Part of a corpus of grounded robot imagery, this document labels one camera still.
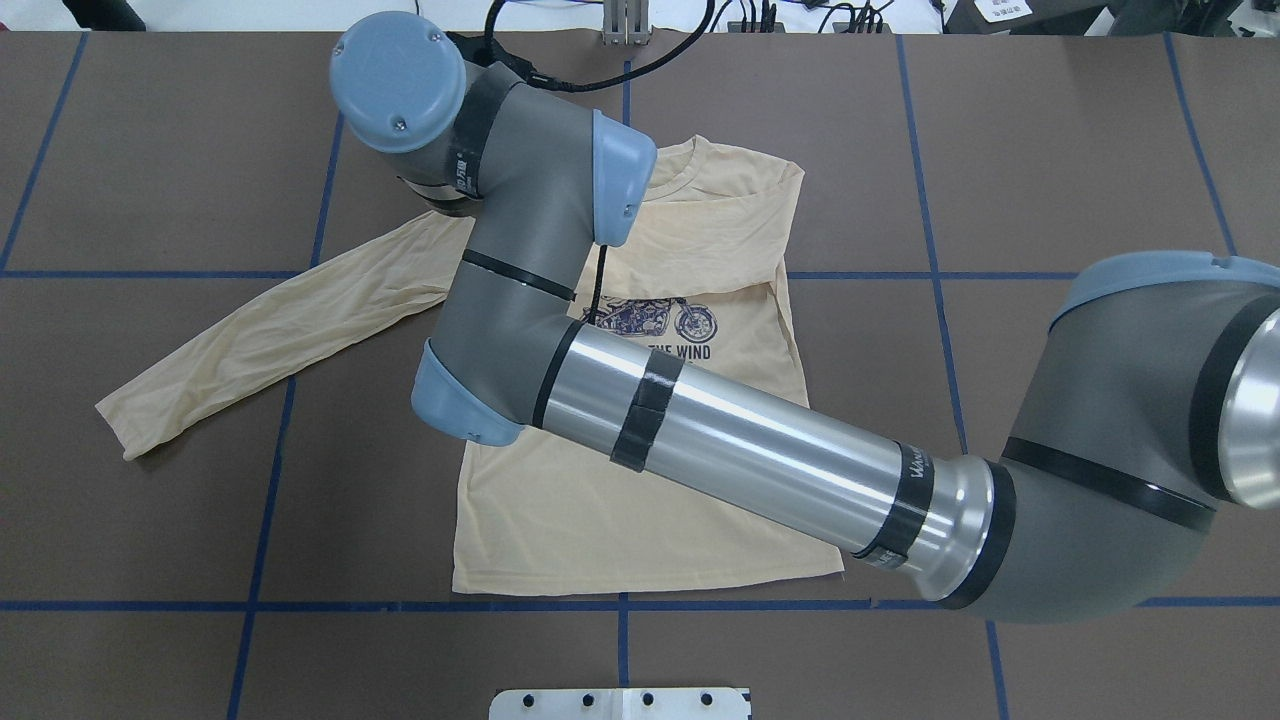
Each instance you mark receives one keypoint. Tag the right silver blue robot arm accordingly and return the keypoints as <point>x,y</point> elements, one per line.
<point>616,349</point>

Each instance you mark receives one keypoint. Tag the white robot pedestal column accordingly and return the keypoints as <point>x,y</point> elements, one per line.
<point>696,702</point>

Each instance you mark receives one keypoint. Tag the aluminium frame post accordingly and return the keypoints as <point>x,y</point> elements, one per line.
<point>626,22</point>

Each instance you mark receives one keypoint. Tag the cream long-sleeve printed shirt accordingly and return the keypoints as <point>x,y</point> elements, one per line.
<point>701,278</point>

